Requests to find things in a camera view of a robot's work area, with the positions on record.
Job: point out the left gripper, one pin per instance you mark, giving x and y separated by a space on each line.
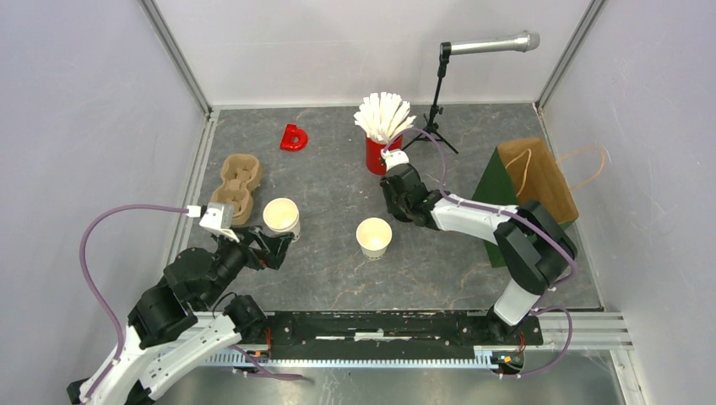
257 258

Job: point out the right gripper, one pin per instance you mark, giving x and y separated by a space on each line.
387 190

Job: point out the white paper cup stack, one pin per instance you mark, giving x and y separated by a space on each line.
281 215

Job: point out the single white paper cup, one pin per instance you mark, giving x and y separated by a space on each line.
373 236

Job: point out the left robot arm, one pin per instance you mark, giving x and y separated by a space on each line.
175 326

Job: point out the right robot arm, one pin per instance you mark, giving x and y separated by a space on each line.
534 247

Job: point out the red cylindrical holder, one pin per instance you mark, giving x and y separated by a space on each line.
374 162

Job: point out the brown cardboard cup carrier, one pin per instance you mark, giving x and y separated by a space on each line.
240 175

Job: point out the red plastic letter d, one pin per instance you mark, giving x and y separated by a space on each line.
294 138

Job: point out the green paper bag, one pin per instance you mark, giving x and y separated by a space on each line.
525 169

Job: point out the black mini tripod stand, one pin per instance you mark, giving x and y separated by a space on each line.
435 109

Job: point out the silver microphone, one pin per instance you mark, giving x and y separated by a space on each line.
523 41

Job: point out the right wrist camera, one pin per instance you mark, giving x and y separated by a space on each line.
393 158

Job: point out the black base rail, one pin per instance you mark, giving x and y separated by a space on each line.
387 335

